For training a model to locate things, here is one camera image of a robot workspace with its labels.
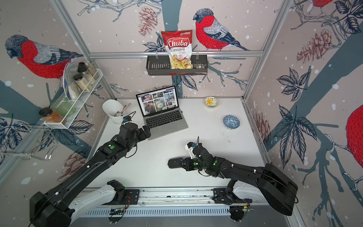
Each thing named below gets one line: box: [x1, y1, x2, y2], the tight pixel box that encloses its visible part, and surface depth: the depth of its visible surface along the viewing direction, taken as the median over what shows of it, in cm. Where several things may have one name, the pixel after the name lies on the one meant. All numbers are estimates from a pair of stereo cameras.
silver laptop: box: [135, 85, 189, 141], surface depth 107 cm
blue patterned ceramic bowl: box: [223, 114, 241, 130], surface depth 105 cm
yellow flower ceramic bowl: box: [203, 96, 220, 109], surface depth 117 cm
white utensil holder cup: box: [102, 98, 124, 125], surface depth 101 cm
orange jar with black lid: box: [38, 107, 67, 125], surface depth 62 cm
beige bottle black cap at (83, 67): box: [77, 61, 100, 80], surface depth 86 cm
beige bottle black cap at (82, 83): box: [72, 73, 93, 93], surface depth 78 cm
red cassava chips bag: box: [160, 29, 194, 70], surface depth 83 cm
